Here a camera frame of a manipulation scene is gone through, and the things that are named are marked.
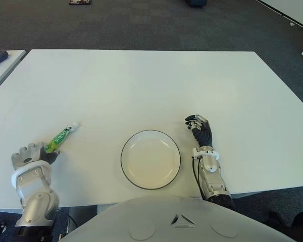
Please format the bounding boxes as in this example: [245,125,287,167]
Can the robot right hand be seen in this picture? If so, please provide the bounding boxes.
[184,114,214,147]

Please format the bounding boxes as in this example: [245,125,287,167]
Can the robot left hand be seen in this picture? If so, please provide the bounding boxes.
[10,142,64,174]

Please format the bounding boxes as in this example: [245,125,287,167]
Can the green white toothpaste tube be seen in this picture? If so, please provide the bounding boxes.
[44,122,80,154]

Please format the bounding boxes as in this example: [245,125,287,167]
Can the white plate with dark rim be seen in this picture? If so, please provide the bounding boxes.
[120,130,182,190]

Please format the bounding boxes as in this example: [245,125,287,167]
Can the white side table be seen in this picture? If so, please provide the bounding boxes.
[0,49,27,96]

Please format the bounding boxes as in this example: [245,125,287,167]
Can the grey robot torso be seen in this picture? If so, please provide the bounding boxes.
[58,196,290,242]

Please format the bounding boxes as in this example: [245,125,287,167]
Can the dark blue floor object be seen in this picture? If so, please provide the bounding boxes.
[186,0,208,8]

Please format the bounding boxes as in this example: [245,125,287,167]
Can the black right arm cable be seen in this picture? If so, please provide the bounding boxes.
[191,156,205,200]

